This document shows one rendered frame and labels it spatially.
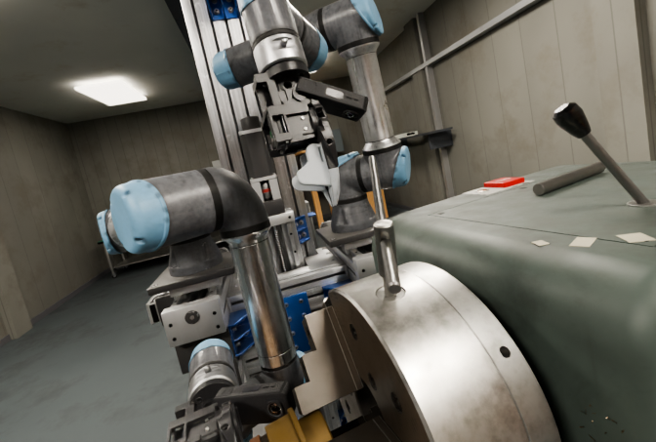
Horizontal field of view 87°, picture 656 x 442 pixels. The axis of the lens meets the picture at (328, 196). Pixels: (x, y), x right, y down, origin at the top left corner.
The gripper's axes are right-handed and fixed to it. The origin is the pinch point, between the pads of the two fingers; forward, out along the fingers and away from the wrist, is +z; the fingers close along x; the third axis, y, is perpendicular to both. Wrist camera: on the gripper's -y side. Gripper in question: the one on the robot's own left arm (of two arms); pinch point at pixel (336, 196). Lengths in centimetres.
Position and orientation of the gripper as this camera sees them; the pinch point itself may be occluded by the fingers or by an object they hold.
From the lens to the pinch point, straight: 50.8
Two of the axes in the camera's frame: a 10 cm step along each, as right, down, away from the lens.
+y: -9.1, 2.4, -3.3
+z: 2.9, 9.5, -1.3
